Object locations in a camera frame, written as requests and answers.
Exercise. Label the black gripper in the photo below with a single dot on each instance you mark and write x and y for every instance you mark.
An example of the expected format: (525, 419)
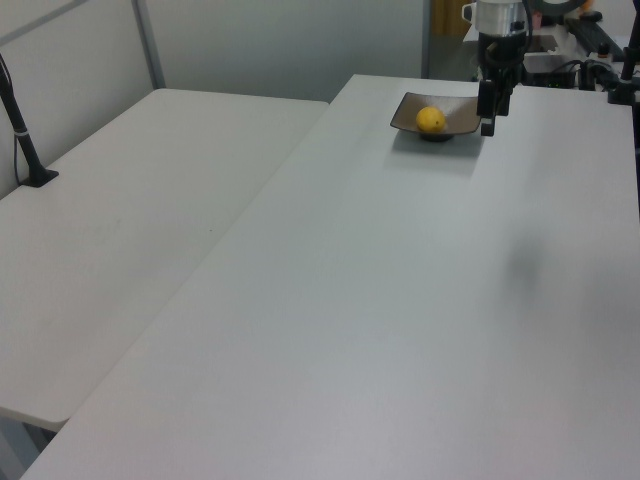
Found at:
(500, 55)

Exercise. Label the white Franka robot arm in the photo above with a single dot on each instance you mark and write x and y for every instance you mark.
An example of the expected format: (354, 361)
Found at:
(497, 20)

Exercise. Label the brown square ceramic plate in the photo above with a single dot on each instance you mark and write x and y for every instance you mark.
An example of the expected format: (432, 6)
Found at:
(460, 112)

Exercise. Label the black electronic box green light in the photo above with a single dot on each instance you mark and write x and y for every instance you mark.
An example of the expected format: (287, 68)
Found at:
(555, 77)

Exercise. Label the white paper tray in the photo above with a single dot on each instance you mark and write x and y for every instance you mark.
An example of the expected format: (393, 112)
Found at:
(550, 50)

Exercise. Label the brown wooden panel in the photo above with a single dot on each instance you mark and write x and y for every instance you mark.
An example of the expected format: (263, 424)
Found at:
(445, 17)

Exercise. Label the orange object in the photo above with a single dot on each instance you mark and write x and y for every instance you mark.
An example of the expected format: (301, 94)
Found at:
(585, 4)

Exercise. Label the grey metal partition post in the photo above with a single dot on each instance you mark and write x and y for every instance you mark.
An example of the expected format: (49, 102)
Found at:
(147, 45)
(425, 40)

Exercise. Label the black camera stand white band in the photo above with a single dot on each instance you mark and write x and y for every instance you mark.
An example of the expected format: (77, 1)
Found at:
(22, 135)

